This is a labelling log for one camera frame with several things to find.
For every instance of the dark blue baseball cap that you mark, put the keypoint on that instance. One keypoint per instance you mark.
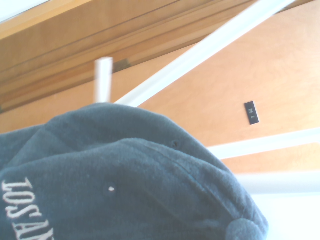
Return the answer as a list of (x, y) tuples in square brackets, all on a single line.
[(120, 180)]

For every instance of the wooden door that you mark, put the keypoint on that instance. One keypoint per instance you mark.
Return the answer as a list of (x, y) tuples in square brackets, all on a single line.
[(250, 87)]

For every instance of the wooden door frame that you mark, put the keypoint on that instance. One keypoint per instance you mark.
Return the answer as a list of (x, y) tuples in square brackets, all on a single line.
[(82, 42)]

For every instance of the black door number plate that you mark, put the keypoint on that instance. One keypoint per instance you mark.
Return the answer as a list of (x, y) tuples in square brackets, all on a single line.
[(252, 113)]

